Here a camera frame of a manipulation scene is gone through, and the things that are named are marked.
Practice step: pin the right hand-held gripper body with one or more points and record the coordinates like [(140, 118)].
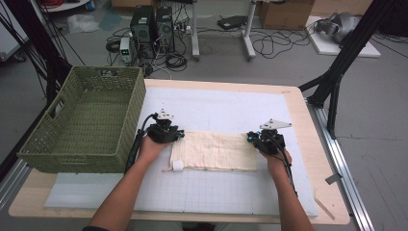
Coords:
[(271, 142)]

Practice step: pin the white foam mat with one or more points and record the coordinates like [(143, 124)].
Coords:
[(224, 102)]

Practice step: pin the person's right hand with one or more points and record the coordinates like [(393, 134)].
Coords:
[(279, 165)]

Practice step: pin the white board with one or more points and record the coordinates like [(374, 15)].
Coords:
[(352, 49)]

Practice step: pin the grey metal bracket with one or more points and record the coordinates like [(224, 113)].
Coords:
[(333, 178)]

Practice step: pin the black computer tower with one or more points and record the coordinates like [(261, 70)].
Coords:
[(142, 25), (165, 29)]

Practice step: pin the cream cloth with egg print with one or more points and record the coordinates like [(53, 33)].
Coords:
[(215, 150)]

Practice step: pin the cardboard box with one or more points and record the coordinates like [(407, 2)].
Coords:
[(285, 14)]

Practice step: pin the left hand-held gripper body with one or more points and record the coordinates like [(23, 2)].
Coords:
[(162, 133)]

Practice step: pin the black metal stand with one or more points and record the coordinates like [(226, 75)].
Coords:
[(41, 48), (349, 51)]

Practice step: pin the aluminium rail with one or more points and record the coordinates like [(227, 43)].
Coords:
[(12, 183), (343, 166)]

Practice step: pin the green woven basket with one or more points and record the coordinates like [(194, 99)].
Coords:
[(96, 128)]

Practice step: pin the small white power supply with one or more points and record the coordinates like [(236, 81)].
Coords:
[(125, 49)]

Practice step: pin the wooden strip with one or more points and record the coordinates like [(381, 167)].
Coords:
[(324, 205)]

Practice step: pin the white desk frame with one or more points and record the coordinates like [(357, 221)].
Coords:
[(195, 32)]

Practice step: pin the flat black device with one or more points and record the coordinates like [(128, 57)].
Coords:
[(232, 22)]

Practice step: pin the clear plastic bag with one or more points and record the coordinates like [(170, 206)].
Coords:
[(81, 24)]

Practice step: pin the person's left hand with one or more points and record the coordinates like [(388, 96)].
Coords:
[(149, 150)]

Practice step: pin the person's dark sleeve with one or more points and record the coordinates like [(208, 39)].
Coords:
[(94, 229)]

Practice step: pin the grey headset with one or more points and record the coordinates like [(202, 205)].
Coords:
[(343, 25)]

